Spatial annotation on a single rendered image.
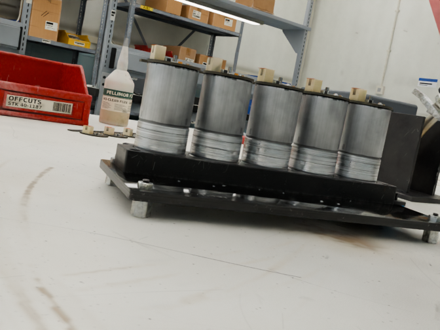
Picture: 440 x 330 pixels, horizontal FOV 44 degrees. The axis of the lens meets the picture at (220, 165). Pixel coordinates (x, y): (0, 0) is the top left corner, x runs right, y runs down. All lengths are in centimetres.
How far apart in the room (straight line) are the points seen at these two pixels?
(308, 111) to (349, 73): 592
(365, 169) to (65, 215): 16
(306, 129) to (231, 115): 5
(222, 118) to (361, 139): 8
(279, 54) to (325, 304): 625
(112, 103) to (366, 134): 39
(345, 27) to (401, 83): 101
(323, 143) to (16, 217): 16
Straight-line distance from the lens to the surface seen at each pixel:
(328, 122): 28
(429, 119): 48
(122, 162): 25
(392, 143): 48
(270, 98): 27
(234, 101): 26
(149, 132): 25
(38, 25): 448
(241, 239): 21
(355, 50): 622
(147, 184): 21
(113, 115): 64
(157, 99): 25
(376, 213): 27
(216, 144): 26
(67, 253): 16
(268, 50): 627
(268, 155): 27
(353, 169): 30
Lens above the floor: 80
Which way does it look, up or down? 7 degrees down
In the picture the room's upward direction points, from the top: 10 degrees clockwise
